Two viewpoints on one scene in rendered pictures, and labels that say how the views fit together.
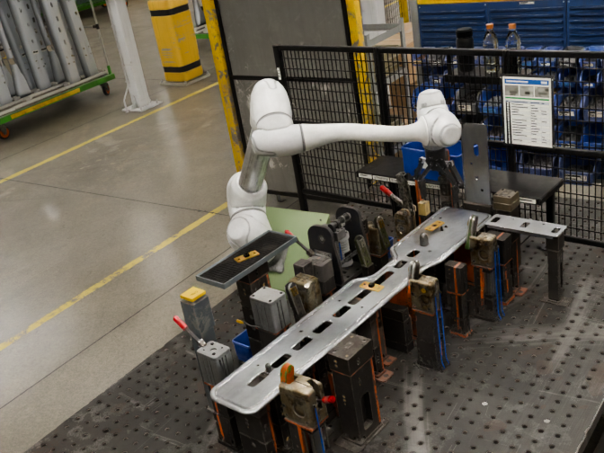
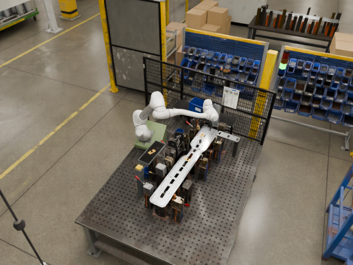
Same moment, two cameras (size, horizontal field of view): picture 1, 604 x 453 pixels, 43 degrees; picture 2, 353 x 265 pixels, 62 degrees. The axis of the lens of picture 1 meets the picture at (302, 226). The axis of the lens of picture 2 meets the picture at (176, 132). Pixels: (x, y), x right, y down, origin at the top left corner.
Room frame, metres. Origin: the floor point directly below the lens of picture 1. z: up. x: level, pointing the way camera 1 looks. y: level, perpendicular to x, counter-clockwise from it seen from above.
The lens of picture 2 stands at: (0.01, 0.62, 3.47)
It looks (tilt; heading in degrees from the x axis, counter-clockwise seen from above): 41 degrees down; 343
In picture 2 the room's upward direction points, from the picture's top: 1 degrees clockwise
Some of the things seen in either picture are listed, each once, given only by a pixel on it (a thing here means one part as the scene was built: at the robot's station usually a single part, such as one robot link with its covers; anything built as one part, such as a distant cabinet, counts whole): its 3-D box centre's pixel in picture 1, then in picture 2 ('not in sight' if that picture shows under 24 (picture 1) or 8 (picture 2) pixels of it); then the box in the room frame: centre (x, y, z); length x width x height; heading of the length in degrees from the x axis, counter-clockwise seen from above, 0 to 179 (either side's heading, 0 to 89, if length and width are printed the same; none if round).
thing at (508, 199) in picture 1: (507, 234); (220, 134); (2.72, -0.81, 0.88); 0.08 x 0.08 x 0.36; 46
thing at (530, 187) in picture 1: (453, 177); (204, 112); (3.06, -0.68, 1.01); 0.90 x 0.22 x 0.03; 46
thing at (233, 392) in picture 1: (369, 291); (187, 161); (2.26, -0.19, 1.00); 1.38 x 0.22 x 0.02; 136
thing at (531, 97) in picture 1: (528, 111); (230, 97); (2.94, -0.98, 1.30); 0.23 x 0.02 x 0.31; 46
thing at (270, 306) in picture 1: (278, 346); (161, 179); (2.16, 0.15, 0.90); 0.13 x 0.10 x 0.41; 46
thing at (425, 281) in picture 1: (428, 322); (203, 169); (2.20, -0.37, 0.87); 0.12 x 0.09 x 0.35; 46
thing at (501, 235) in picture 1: (498, 267); (219, 146); (2.53, -0.71, 0.84); 0.11 x 0.10 x 0.28; 46
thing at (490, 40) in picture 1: (491, 48); (220, 74); (3.14, -0.90, 1.53); 0.06 x 0.06 x 0.20
